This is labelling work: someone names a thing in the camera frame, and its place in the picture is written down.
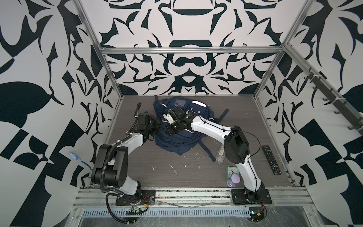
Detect navy blue school backpack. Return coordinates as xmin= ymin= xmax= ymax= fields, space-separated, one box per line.
xmin=153 ymin=95 xmax=229 ymax=162

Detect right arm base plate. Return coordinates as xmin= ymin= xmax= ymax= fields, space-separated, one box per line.
xmin=231 ymin=189 xmax=272 ymax=205

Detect aluminium frame rail base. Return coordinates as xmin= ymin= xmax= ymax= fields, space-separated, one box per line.
xmin=64 ymin=187 xmax=325 ymax=227

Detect left black corrugated cable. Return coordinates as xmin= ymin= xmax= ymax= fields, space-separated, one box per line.
xmin=105 ymin=192 xmax=142 ymax=224

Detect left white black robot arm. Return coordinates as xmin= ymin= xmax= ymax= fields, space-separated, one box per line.
xmin=91 ymin=112 xmax=160 ymax=196

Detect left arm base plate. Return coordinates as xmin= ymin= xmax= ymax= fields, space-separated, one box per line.
xmin=115 ymin=190 xmax=156 ymax=206

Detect black wall hook rack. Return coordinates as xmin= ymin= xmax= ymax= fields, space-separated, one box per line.
xmin=304 ymin=67 xmax=363 ymax=136

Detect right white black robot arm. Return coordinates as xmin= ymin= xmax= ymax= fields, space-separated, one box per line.
xmin=164 ymin=107 xmax=265 ymax=204

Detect small green square clock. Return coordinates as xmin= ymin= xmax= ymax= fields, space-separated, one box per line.
xmin=227 ymin=166 xmax=240 ymax=179

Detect purple cylindrical container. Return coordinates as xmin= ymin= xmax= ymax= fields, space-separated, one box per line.
xmin=227 ymin=173 xmax=241 ymax=188

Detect small green circuit board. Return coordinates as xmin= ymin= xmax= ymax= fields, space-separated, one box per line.
xmin=248 ymin=206 xmax=267 ymax=223

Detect black remote control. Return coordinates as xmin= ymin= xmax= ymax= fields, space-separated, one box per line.
xmin=262 ymin=145 xmax=282 ymax=176

